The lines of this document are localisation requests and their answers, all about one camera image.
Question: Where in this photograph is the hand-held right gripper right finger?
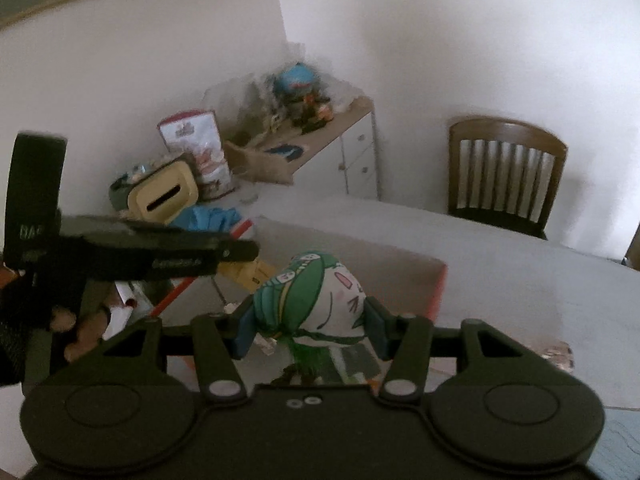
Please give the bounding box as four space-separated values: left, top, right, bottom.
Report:
366 297 532 406

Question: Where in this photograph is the yellow block toy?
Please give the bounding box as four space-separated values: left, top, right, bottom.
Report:
219 259 277 294

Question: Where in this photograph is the light blue table mat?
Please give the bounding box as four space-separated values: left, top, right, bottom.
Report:
594 406 640 480

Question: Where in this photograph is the beige green tissue box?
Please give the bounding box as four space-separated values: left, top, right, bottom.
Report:
109 156 199 224

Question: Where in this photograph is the wooden slat-back chair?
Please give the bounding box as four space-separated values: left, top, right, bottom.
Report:
446 117 570 241

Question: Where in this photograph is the red cardboard box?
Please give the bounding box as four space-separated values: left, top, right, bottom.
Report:
114 216 449 387

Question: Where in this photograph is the white red snack bag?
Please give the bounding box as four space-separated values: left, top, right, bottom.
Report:
158 108 237 199

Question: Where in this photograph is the green headscarf plush doll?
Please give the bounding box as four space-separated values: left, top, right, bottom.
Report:
251 251 370 378

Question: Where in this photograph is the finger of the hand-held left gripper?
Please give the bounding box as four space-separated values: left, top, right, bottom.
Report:
197 236 262 277

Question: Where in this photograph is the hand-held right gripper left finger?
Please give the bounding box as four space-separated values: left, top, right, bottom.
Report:
102 300 262 406

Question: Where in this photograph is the white sideboard cabinet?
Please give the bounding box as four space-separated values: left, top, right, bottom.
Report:
220 95 382 202

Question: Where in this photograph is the blue cloth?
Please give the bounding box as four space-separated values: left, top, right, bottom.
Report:
171 204 247 234

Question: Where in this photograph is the blue round plush toy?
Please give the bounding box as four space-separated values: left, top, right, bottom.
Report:
273 61 322 99

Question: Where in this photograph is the clear plastic bag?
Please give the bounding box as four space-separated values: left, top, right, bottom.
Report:
204 72 281 148

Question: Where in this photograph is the person's left hand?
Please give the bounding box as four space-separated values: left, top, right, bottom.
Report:
0 265 115 388

